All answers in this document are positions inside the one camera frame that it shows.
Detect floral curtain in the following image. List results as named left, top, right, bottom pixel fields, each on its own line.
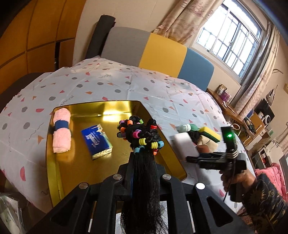
left=232, top=21, right=280, bottom=120
left=153, top=0, right=223, bottom=44

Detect wooden wardrobe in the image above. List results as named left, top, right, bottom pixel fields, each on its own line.
left=1, top=1, right=86, bottom=92

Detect blue Tempo tissue pack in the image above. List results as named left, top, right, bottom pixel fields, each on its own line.
left=81, top=124, right=113, bottom=160

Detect black rolled mat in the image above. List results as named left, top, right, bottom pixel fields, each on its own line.
left=85, top=15, right=116, bottom=59

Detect window with grille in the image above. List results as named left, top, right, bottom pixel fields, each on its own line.
left=196, top=1, right=263, bottom=81

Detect white rectangular sponge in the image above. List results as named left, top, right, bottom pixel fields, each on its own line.
left=170, top=133, right=199, bottom=161

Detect yellow green scouring sponge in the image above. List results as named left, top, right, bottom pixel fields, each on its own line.
left=198, top=127, right=221, bottom=143

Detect beige cloth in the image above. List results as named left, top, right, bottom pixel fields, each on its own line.
left=197, top=135, right=218, bottom=153

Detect floral curtain left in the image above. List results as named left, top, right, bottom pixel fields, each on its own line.
left=153, top=0, right=223, bottom=44

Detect black scrunchie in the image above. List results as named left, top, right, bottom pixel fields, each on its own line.
left=187, top=130, right=200, bottom=145

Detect green silicone bottle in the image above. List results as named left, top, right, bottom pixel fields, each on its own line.
left=176, top=124, right=199, bottom=133

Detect wooden side desk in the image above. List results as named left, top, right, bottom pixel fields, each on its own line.
left=206, top=88, right=270, bottom=147

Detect pink towel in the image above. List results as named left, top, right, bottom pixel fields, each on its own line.
left=52, top=108, right=71, bottom=154

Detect patterned sleeve forearm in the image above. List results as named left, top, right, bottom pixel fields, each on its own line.
left=243, top=174, right=287, bottom=233

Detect black beaded hair wig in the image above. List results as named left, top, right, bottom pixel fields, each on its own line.
left=117, top=116, right=167, bottom=233

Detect packages on desk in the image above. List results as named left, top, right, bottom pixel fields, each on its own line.
left=216, top=84, right=231, bottom=102

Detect person right hand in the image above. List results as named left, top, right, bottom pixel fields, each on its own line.
left=219, top=170, right=257, bottom=193

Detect gold tray box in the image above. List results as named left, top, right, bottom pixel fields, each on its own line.
left=46, top=98, right=187, bottom=205

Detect floral curtain right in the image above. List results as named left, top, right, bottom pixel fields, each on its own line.
left=232, top=21, right=280, bottom=120

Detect grey yellow blue headboard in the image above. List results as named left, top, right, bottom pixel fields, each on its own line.
left=101, top=27, right=214, bottom=91

